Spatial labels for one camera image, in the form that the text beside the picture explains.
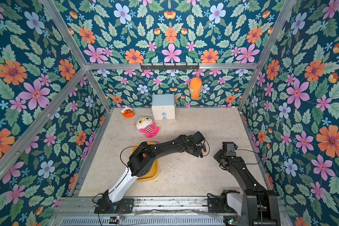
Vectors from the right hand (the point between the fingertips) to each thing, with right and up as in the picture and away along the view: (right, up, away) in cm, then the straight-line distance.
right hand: (218, 154), depth 89 cm
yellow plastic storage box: (-40, -9, -11) cm, 42 cm away
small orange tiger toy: (-67, +28, +22) cm, 76 cm away
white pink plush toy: (-49, +18, +12) cm, 54 cm away
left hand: (-11, +1, +4) cm, 11 cm away
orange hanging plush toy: (-13, +45, +9) cm, 48 cm away
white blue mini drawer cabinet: (-37, +32, +13) cm, 51 cm away
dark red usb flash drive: (-7, +2, +6) cm, 10 cm away
